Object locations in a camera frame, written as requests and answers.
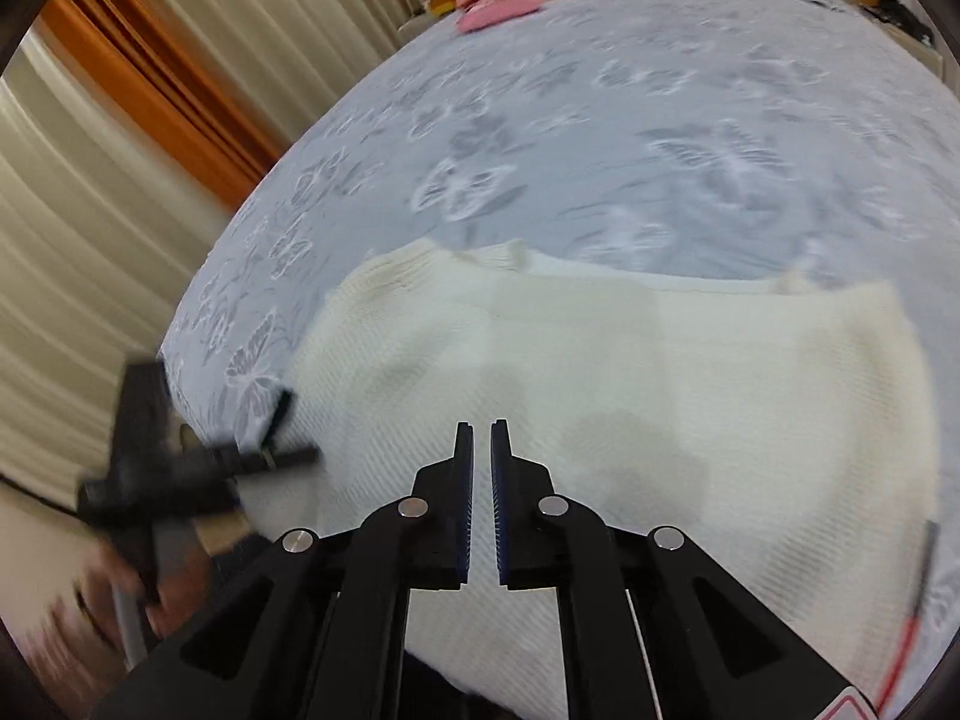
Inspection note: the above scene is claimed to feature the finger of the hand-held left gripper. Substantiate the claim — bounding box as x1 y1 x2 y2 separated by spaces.
257 388 296 452
217 444 322 476

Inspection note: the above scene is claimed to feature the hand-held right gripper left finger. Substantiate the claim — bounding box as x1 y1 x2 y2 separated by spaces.
88 420 476 720

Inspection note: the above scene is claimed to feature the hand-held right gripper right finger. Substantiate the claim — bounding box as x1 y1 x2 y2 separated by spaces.
490 418 880 720

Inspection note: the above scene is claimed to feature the white red black knit sweater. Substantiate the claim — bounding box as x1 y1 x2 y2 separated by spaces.
287 238 943 720

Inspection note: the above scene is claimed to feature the dark clothes pile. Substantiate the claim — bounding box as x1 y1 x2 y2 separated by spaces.
861 0 932 42

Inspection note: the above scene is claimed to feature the person's left hand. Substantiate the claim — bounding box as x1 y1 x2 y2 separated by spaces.
75 532 207 642

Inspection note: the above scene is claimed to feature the cream pleated curtain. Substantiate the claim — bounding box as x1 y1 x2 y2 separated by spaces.
0 0 421 511

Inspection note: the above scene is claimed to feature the bed with grey butterfly bedspread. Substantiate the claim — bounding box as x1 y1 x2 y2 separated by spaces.
156 0 960 713

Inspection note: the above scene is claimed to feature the small pink cloth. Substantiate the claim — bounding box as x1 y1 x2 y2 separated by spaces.
456 0 542 34

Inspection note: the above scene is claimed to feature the white nightstand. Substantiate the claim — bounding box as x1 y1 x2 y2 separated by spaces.
896 15 950 80

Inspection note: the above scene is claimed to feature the red grey cable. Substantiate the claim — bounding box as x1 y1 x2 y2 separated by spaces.
876 519 941 715

